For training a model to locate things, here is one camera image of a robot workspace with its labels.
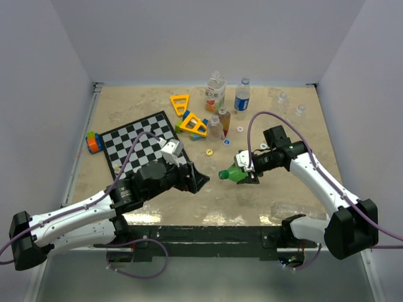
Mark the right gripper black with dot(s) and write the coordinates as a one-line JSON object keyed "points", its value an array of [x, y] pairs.
{"points": [[252, 178]]}

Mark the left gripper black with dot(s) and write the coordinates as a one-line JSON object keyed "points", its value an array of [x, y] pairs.
{"points": [[194, 182]]}

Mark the green soda bottle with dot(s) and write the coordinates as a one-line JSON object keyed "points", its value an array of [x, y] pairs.
{"points": [[235, 174]]}

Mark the clear plastic bottle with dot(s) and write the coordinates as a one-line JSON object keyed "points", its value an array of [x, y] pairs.
{"points": [[280, 105], [298, 115]]}

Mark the green bottle cap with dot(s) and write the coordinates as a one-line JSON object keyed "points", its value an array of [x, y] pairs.
{"points": [[224, 174]]}

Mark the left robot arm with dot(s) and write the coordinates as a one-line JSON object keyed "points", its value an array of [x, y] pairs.
{"points": [[99, 219]]}

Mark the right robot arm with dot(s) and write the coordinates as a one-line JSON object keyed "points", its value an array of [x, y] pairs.
{"points": [[351, 223]]}

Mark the crushed clear bottle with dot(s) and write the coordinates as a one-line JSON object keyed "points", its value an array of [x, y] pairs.
{"points": [[281, 211]]}

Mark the clear empty bottle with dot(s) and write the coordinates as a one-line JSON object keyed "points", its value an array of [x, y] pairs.
{"points": [[215, 129]]}

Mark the amber tea bottle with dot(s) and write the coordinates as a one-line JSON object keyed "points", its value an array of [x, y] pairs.
{"points": [[224, 116]]}

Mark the blue label water bottle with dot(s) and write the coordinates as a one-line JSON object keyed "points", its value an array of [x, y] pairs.
{"points": [[242, 96]]}

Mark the fruit tea bottle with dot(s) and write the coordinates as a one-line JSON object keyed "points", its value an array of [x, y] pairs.
{"points": [[215, 92]]}

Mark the light blue toy block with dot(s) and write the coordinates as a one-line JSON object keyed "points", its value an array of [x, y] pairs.
{"points": [[195, 137]]}

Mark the green toy block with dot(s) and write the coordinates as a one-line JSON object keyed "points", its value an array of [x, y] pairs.
{"points": [[178, 127]]}

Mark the black white chessboard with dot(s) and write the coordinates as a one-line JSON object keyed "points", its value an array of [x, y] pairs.
{"points": [[116, 143]]}

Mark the dark blue block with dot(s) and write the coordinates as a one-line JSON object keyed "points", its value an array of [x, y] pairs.
{"points": [[186, 113]]}

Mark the colourful toy block car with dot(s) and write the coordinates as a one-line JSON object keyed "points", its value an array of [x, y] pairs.
{"points": [[93, 142]]}

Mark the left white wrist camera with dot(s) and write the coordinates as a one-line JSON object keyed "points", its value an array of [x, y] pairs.
{"points": [[171, 150]]}

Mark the yellow triangle frame near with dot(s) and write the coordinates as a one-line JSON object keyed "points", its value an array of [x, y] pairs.
{"points": [[194, 125]]}

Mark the yellow triangle frame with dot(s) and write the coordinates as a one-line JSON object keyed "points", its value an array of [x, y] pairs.
{"points": [[180, 103], [194, 125]]}

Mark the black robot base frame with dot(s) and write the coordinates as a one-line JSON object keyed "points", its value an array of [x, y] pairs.
{"points": [[216, 241]]}

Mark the yellow triangle frame far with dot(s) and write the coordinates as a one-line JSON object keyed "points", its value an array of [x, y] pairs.
{"points": [[180, 103]]}

